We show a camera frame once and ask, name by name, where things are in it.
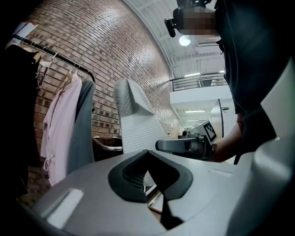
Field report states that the round ceiling lamp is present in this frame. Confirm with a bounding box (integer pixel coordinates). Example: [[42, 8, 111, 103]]
[[179, 35, 191, 47]]

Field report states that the pink garment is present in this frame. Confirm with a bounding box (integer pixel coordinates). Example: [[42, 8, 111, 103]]
[[40, 73, 83, 188]]

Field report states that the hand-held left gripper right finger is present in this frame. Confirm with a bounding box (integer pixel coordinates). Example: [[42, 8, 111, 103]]
[[147, 150, 254, 236]]

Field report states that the black garment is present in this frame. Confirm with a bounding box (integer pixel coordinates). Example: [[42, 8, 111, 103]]
[[0, 44, 41, 197]]

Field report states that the person's head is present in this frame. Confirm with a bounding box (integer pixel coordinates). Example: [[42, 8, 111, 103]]
[[179, 6, 218, 36]]

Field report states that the white clothes hanger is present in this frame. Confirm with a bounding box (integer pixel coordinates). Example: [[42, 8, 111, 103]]
[[38, 52, 59, 69]]

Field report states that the person's dark clothed torso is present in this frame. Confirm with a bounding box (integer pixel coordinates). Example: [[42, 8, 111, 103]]
[[215, 0, 295, 165]]

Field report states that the black clothes rack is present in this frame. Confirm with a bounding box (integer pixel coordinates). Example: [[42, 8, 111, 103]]
[[11, 36, 96, 84]]

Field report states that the person's right forearm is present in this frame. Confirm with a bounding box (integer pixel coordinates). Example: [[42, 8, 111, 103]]
[[210, 114, 245, 163]]

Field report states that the metal clip hanger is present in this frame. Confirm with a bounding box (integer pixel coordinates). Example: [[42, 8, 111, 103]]
[[35, 69, 45, 90]]

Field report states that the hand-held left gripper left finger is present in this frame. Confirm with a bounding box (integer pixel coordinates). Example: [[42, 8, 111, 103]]
[[31, 149, 167, 236]]

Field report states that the grey blue garment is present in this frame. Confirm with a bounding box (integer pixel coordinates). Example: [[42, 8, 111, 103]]
[[66, 79, 96, 176]]

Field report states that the white red wall poster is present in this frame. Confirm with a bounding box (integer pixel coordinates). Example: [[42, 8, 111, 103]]
[[8, 21, 39, 45]]

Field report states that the black head-mounted camera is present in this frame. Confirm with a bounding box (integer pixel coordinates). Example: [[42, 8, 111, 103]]
[[164, 0, 215, 38]]

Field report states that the light wooden clothes hanger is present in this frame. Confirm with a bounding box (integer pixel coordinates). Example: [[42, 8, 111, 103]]
[[30, 51, 42, 65], [54, 66, 76, 95]]

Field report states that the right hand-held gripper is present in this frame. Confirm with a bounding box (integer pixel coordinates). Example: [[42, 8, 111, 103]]
[[155, 119, 218, 160]]

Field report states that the white partition board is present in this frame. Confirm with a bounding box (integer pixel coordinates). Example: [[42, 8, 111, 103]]
[[210, 98, 224, 139]]

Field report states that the black balcony railing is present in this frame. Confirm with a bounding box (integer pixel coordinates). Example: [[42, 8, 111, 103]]
[[170, 72, 229, 92]]

